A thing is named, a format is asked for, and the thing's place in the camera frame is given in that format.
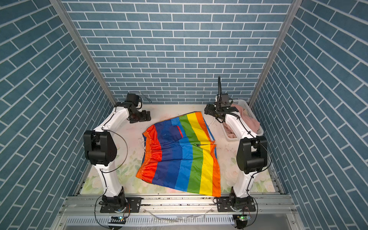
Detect white plastic laundry basket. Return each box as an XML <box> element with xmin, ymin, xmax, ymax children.
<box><xmin>222</xmin><ymin>99</ymin><xmax>264</xmax><ymax>142</ymax></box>

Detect rainbow striped shorts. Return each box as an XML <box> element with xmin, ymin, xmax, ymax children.
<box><xmin>136</xmin><ymin>112</ymin><xmax>221</xmax><ymax>197</ymax></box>

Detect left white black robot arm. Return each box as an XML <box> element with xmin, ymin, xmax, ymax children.
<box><xmin>83</xmin><ymin>93</ymin><xmax>151</xmax><ymax>212</ymax></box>

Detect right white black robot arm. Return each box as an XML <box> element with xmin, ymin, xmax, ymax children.
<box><xmin>204</xmin><ymin>91</ymin><xmax>268</xmax><ymax>203</ymax></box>

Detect pink folded shorts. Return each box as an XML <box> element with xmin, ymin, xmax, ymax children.
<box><xmin>223</xmin><ymin>104</ymin><xmax>260</xmax><ymax>139</ymax></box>

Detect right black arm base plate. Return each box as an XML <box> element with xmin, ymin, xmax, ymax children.
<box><xmin>213</xmin><ymin>196</ymin><xmax>256</xmax><ymax>212</ymax></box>

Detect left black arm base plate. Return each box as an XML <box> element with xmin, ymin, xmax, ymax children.
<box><xmin>98</xmin><ymin>197</ymin><xmax>142</xmax><ymax>214</ymax></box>

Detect aluminium mounting rail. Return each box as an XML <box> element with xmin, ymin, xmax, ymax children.
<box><xmin>51</xmin><ymin>193</ymin><xmax>303</xmax><ymax>230</ymax></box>

